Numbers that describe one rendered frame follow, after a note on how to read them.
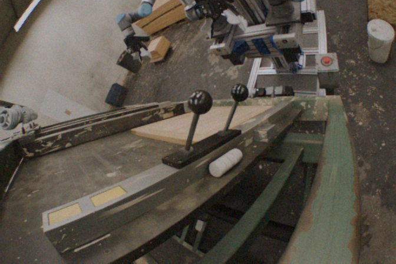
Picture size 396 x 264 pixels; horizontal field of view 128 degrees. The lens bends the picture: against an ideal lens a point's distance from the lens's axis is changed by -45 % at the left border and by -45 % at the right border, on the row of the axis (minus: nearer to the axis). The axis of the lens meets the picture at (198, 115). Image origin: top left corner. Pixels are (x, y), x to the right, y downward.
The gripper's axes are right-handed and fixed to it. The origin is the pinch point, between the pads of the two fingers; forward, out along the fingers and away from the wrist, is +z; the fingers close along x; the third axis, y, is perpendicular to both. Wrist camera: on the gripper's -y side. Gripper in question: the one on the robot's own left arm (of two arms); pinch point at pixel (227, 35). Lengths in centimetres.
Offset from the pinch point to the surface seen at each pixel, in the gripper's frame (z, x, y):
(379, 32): 39, 79, -141
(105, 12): -167, -561, -202
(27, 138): -7, -45, 77
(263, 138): 22.5, 18.0, 23.6
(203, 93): -0.5, 19.6, 37.2
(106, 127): 15, -47, 45
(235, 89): 4.8, 17.6, 27.9
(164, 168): 7.8, 14.1, 46.9
